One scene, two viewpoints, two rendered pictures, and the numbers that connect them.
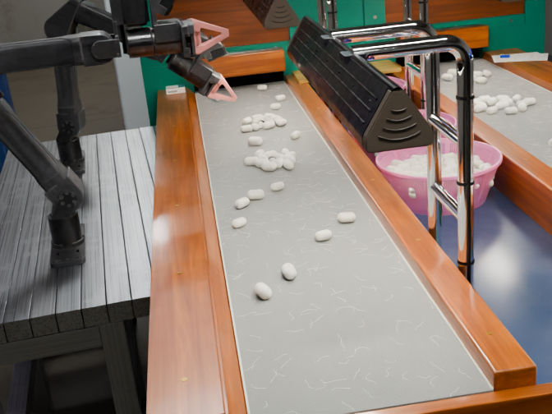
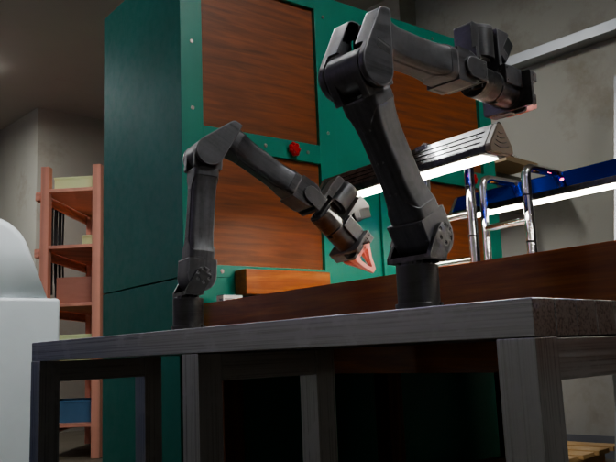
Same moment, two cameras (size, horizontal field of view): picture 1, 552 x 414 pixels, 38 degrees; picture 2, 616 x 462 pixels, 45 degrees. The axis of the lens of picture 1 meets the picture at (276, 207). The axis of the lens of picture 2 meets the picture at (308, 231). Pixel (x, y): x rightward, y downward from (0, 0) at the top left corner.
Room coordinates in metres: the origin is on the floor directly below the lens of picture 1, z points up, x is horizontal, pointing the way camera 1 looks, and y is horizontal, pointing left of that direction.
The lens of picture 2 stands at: (0.72, 1.17, 0.62)
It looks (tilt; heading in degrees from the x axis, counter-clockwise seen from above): 9 degrees up; 328
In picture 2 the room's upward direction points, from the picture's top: 2 degrees counter-clockwise
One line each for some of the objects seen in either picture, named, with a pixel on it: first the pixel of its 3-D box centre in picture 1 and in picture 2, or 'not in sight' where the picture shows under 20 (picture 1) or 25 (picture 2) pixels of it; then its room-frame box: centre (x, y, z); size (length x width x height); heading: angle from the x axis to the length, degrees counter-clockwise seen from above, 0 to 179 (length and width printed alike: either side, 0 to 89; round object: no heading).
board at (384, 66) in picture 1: (345, 71); not in sight; (2.55, -0.27, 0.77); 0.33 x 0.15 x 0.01; 95
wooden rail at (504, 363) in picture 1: (353, 175); not in sight; (1.72, -0.18, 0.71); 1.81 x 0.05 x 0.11; 5
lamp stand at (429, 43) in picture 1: (399, 174); not in sight; (1.18, -0.20, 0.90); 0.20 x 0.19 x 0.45; 5
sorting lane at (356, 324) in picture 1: (276, 177); not in sight; (1.70, -0.01, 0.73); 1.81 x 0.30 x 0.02; 5
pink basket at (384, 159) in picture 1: (438, 177); not in sight; (1.62, -0.36, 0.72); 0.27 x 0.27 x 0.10
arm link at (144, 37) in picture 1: (139, 39); (480, 80); (1.60, 0.24, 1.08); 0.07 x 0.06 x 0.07; 101
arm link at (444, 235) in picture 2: (64, 199); (417, 246); (1.56, 0.44, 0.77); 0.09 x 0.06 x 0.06; 11
